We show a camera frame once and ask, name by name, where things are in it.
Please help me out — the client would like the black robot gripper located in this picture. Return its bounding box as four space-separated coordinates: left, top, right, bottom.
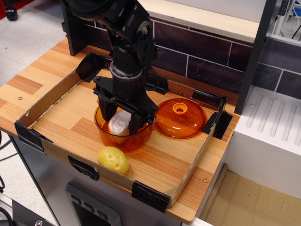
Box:
93 64 159 135

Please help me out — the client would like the white and orange toy sushi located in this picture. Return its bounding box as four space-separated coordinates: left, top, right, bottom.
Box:
108 110 131 144

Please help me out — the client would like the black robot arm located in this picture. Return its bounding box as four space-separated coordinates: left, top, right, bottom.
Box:
63 0 158 134

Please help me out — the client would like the orange transparent plastic pot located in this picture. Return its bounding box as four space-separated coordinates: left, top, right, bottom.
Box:
94 107 154 151

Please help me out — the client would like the orange transparent pot lid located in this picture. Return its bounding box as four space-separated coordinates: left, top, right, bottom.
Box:
154 98 207 140

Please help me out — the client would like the cardboard fence with black tape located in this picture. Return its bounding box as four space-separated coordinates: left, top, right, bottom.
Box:
15 53 233 212

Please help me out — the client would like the yellow toy potato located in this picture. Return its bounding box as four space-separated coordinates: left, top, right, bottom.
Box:
97 146 129 174

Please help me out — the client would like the grey oven control panel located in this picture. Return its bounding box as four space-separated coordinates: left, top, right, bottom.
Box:
65 184 122 226

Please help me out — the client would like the light wooden shelf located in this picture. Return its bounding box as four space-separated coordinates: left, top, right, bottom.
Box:
139 0 259 43

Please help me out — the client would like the white toy sink drainboard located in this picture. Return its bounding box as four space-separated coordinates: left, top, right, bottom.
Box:
226 87 301 199

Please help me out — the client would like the dark grey vertical post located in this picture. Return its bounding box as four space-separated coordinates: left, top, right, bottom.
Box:
235 0 277 115

